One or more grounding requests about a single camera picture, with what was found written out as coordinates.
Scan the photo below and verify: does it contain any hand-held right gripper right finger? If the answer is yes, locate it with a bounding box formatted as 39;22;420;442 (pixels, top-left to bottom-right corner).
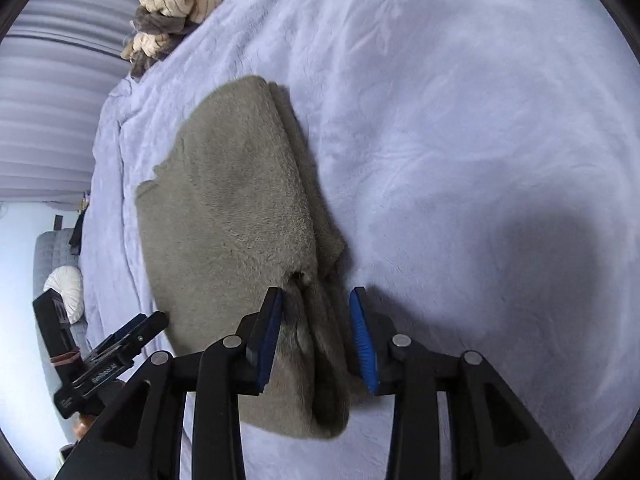
348;287;576;480

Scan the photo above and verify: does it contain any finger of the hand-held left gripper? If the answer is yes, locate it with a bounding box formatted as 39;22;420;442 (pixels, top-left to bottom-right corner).
92;311;169;368
89;313;149;358

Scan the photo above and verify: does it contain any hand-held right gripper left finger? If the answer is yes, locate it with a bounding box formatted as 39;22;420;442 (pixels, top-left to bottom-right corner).
56;287;286;480

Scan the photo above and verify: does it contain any grey-brown fleece garment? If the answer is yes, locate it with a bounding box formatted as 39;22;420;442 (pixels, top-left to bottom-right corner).
136;75;369;442

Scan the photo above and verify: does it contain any white round cushion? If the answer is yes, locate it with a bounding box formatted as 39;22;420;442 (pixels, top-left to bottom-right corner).
43;266;85;325

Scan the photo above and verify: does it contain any grey sofa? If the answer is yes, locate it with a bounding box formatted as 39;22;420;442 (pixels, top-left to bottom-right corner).
32;229;92;351

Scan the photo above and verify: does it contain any lavender plush blanket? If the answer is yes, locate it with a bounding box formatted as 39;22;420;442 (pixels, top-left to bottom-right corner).
80;0;637;480

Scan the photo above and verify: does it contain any grey pleated curtain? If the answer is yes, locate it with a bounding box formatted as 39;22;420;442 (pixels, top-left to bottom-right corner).
0;0;173;204

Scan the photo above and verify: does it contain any dark grey cloth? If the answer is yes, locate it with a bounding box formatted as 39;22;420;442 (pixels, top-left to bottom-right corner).
130;6;192;78

